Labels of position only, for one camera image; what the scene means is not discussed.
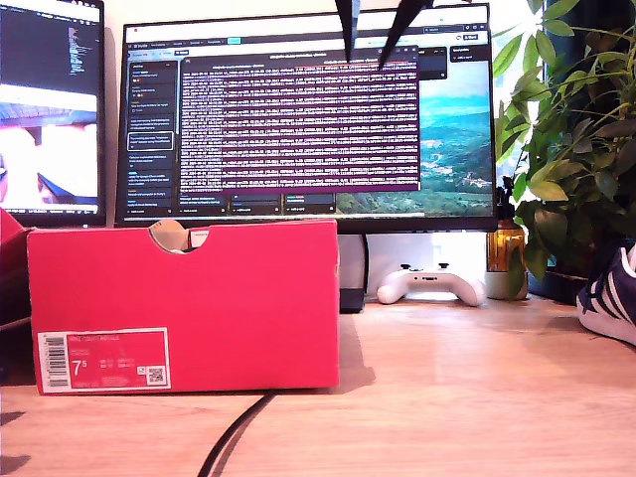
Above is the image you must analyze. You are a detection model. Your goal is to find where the red cardboard shoebox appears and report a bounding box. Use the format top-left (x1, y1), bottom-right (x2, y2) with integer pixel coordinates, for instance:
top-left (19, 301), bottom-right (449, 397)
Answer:
top-left (0, 208), bottom-right (342, 397)

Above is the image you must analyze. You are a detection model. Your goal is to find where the blue suede white-striped shoe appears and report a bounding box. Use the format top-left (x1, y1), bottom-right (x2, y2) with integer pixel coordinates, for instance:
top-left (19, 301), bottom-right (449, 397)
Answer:
top-left (575, 238), bottom-right (636, 347)

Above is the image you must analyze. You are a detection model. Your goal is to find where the large black computer monitor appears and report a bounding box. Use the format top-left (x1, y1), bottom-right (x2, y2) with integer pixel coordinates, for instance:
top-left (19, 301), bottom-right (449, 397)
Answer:
top-left (114, 3), bottom-right (500, 235)

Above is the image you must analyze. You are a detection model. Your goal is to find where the green leafy potted plant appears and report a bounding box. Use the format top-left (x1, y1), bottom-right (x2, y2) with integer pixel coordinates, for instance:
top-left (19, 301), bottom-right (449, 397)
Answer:
top-left (491, 0), bottom-right (636, 284)

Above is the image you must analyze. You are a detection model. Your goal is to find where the amber pump bottle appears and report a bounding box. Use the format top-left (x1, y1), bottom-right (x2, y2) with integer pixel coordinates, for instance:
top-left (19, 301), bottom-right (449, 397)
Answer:
top-left (486, 176), bottom-right (528, 273)

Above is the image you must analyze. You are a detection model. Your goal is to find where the white game controller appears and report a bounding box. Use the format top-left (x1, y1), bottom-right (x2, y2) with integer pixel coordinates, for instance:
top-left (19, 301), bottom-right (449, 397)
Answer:
top-left (376, 261), bottom-right (489, 308)

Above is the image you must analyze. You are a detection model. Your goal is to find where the black monitor stand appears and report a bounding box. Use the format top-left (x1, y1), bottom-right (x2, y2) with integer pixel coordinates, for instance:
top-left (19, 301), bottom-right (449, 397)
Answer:
top-left (339, 289), bottom-right (367, 314)

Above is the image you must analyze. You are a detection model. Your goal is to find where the narrow black computer monitor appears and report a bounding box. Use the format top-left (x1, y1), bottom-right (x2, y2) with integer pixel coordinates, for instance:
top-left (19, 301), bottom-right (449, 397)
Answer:
top-left (0, 0), bottom-right (108, 228)

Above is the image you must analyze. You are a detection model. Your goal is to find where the black plant tray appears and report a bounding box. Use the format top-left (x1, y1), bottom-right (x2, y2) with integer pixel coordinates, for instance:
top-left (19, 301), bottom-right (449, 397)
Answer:
top-left (527, 269), bottom-right (588, 305)

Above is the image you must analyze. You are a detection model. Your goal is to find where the black table cable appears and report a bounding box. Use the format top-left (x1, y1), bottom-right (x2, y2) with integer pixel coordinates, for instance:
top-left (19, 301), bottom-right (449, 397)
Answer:
top-left (208, 392), bottom-right (278, 477)
top-left (196, 391), bottom-right (273, 477)

